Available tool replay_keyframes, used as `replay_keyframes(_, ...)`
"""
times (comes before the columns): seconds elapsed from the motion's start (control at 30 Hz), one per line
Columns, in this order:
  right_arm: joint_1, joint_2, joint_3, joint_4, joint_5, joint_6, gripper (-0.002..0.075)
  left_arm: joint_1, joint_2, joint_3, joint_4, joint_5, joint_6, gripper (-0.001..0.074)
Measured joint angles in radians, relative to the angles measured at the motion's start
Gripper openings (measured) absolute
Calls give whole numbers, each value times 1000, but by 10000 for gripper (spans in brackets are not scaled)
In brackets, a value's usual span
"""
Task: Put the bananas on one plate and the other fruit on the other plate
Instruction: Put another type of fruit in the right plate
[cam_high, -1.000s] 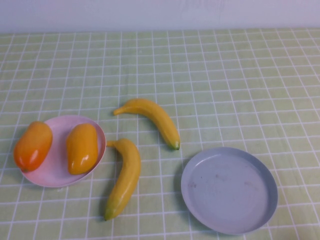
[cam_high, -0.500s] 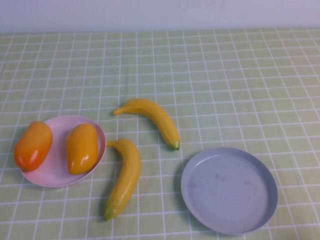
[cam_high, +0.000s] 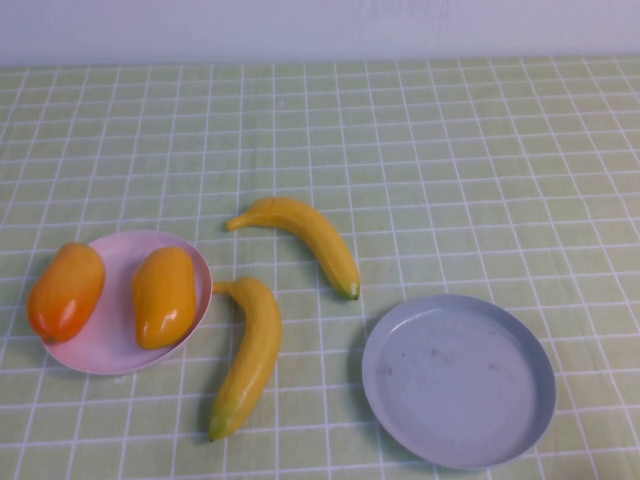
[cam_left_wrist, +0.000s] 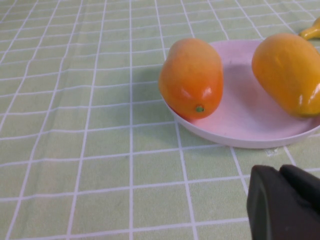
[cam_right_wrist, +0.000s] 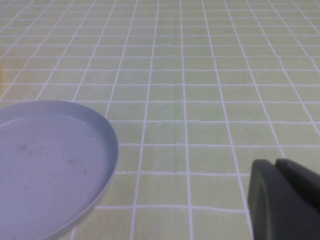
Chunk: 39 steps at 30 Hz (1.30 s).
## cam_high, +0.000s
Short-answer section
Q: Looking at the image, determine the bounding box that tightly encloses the strongly curved yellow banana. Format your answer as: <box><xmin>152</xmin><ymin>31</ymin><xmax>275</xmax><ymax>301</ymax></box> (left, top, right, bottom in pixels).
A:
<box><xmin>226</xmin><ymin>196</ymin><xmax>361</xmax><ymax>301</ymax></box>

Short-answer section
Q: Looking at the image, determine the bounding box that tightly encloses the long yellow banana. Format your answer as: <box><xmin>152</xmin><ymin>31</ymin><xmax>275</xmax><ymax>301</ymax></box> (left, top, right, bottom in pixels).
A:
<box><xmin>208</xmin><ymin>276</ymin><xmax>284</xmax><ymax>442</ymax></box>

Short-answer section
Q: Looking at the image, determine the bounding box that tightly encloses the yellow mango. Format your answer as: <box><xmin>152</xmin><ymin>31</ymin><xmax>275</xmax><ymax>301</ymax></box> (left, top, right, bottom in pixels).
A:
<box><xmin>131</xmin><ymin>246</ymin><xmax>197</xmax><ymax>351</ymax></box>

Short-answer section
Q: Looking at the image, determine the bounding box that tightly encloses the orange mango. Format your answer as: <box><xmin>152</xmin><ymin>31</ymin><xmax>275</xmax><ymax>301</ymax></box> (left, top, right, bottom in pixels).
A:
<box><xmin>26</xmin><ymin>241</ymin><xmax>107</xmax><ymax>345</ymax></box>

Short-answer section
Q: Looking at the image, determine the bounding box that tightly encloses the grey-blue round plate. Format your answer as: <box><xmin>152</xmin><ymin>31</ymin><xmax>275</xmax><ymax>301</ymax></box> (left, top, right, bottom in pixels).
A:
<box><xmin>361</xmin><ymin>293</ymin><xmax>558</xmax><ymax>471</ymax></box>

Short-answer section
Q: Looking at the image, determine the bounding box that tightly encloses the pink round plate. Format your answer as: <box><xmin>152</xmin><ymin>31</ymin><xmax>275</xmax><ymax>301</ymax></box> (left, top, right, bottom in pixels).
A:
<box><xmin>42</xmin><ymin>229</ymin><xmax>215</xmax><ymax>375</ymax></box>

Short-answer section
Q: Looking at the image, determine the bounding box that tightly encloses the green checkered tablecloth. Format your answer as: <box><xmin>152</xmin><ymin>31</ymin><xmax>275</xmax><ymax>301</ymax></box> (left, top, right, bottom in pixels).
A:
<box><xmin>0</xmin><ymin>55</ymin><xmax>640</xmax><ymax>480</ymax></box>

